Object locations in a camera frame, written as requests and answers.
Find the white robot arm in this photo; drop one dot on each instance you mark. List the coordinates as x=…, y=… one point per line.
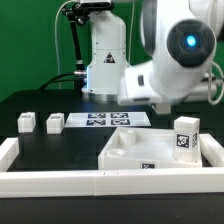
x=180, y=36

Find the white AprilTag base sheet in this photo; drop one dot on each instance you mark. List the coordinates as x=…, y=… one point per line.
x=107, y=119

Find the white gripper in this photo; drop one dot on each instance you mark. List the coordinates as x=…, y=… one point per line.
x=142, y=85

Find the white U-shaped obstacle fence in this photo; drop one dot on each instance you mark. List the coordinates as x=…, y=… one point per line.
x=102, y=183

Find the white square tabletop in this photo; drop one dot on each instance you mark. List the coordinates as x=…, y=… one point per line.
x=142, y=148

